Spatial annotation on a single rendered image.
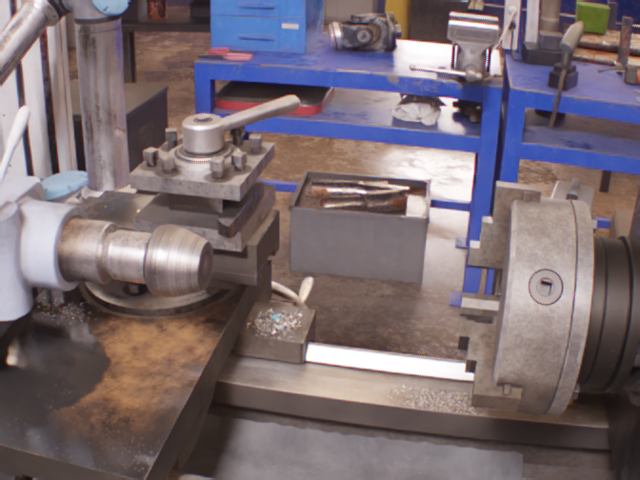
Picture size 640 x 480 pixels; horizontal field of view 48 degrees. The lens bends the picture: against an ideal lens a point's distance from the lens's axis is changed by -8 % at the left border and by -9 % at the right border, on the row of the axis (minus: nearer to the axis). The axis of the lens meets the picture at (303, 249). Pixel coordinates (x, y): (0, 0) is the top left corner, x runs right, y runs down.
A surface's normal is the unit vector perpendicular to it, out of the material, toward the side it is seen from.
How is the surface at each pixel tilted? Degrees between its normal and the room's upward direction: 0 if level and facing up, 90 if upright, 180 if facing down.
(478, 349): 20
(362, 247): 90
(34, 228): 39
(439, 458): 15
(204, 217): 0
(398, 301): 0
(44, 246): 62
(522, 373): 93
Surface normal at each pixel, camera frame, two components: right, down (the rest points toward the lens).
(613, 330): -0.20, 0.12
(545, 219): -0.03, -0.77
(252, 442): 0.34, -0.72
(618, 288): -0.13, -0.39
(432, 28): -0.22, 0.47
